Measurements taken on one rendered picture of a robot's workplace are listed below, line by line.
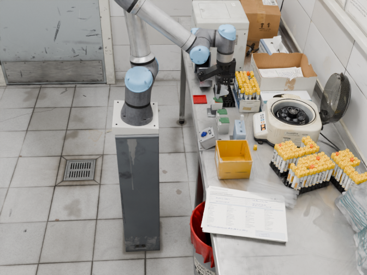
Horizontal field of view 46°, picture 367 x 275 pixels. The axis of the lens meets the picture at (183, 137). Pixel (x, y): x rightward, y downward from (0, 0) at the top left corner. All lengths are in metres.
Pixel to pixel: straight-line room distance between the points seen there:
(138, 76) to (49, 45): 2.01
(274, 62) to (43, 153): 1.79
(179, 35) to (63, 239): 1.50
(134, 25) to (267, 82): 0.71
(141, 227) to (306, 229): 1.06
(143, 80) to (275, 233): 0.82
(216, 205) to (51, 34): 2.49
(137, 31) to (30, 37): 2.01
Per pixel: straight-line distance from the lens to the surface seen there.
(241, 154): 1.86
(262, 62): 2.38
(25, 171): 3.18
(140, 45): 1.93
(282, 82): 2.19
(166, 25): 1.72
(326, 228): 1.69
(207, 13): 2.36
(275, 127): 1.90
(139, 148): 2.00
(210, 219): 1.60
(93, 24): 3.67
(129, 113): 1.93
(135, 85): 1.85
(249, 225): 1.61
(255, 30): 2.76
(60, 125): 3.52
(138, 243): 2.54
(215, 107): 2.06
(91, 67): 3.86
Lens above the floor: 2.13
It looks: 40 degrees down
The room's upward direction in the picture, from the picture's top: 2 degrees clockwise
